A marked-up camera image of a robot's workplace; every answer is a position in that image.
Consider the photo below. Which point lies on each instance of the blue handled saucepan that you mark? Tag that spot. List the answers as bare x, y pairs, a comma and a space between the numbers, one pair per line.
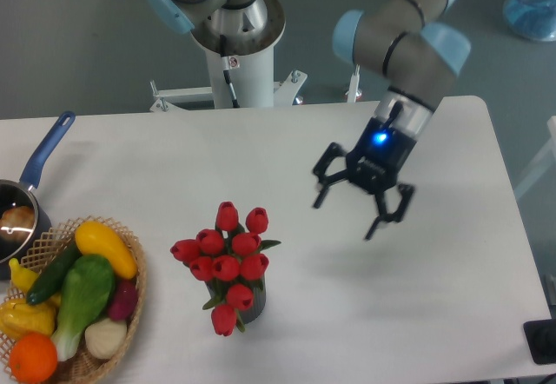
22, 192

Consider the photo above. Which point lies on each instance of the white garlic bulb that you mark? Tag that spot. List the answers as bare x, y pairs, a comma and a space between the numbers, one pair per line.
104, 337

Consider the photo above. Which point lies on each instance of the dark grey ribbed vase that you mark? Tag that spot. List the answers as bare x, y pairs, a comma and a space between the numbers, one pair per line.
247, 298

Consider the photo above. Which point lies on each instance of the yellow bell pepper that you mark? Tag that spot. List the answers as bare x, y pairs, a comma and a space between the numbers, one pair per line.
18, 318

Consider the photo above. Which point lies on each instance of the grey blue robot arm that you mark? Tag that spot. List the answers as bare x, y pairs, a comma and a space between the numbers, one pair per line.
404, 41

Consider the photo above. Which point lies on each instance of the blue plastic bag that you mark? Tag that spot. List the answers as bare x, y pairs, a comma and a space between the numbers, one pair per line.
531, 19

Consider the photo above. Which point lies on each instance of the purple red radish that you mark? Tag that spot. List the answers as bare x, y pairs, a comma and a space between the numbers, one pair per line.
124, 301

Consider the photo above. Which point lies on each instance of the yellow squash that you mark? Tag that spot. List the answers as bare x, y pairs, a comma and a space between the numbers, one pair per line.
95, 238

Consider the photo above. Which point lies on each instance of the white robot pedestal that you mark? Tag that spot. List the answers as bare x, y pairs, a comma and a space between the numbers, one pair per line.
239, 46

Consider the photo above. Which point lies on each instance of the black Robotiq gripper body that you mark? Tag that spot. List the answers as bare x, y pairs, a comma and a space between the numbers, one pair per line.
376, 159

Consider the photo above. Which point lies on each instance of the white metal base frame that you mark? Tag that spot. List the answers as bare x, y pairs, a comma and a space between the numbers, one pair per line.
286, 92

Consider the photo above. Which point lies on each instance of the black device at table edge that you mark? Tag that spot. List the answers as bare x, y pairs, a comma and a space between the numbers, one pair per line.
540, 337

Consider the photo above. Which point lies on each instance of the brown bread roll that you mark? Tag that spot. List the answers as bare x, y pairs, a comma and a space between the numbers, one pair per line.
17, 224

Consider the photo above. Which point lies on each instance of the green bok choy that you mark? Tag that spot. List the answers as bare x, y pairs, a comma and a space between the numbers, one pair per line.
85, 293

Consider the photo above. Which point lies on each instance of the dark green cucumber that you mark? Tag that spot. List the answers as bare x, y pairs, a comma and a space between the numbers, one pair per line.
51, 279

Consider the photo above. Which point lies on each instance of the red tulip bouquet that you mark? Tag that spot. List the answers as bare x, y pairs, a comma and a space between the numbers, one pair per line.
228, 251

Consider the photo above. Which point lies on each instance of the orange fruit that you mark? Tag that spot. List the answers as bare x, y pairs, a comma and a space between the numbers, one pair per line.
33, 359

